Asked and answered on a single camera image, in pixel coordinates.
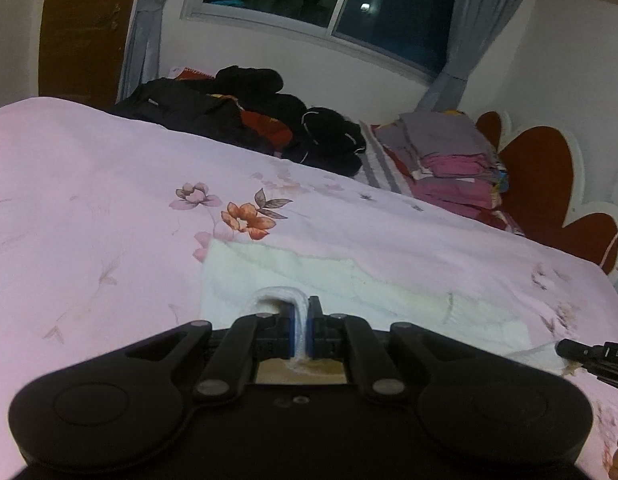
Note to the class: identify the grey curtain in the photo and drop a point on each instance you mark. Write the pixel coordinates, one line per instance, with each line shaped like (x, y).
(474, 26)
(142, 54)

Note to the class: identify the right grey curtain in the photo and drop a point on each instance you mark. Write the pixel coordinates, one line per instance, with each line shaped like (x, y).
(474, 26)

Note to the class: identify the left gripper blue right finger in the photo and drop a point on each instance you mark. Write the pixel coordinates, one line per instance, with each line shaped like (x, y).
(335, 336)

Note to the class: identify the red and white headboard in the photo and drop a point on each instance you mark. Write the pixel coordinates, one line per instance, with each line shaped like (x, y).
(545, 195)

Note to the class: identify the brown wooden door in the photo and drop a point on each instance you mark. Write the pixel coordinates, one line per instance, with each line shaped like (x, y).
(81, 50)

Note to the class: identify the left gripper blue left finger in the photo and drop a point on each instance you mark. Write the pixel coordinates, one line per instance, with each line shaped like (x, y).
(265, 335)

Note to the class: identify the stack of folded clothes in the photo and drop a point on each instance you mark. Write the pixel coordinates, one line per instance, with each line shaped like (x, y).
(446, 161)

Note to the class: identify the pile of black clothes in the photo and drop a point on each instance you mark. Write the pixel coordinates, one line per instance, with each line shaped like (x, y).
(247, 107)

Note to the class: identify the cream knit sweater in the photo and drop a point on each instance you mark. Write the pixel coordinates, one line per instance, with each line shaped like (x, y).
(241, 279)

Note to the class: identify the pink floral bed sheet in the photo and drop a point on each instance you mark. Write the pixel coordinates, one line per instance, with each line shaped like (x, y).
(105, 224)

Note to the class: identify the window with white frame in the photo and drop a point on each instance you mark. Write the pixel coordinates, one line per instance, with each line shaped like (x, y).
(410, 32)

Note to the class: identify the left grey curtain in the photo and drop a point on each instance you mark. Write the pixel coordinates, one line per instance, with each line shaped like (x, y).
(142, 54)

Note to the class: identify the striped pillow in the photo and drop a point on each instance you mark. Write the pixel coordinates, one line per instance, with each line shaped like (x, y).
(378, 170)

